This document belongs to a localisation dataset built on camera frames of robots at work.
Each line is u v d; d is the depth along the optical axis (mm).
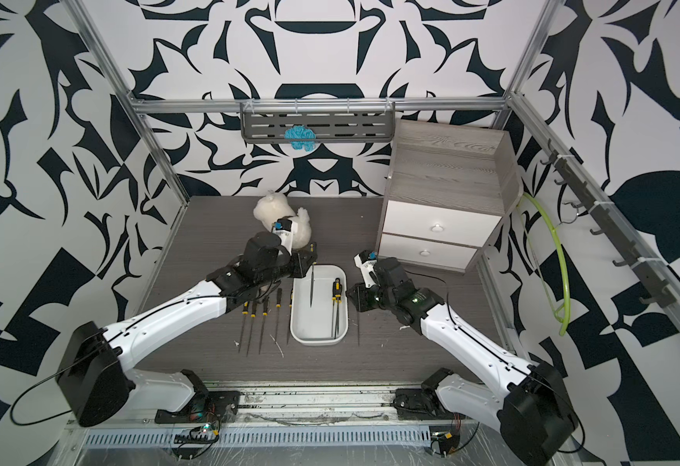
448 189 795
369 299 696
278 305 908
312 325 889
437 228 811
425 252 928
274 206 1019
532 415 397
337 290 933
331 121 944
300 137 909
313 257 791
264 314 892
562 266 649
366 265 727
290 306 850
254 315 891
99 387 397
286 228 700
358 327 878
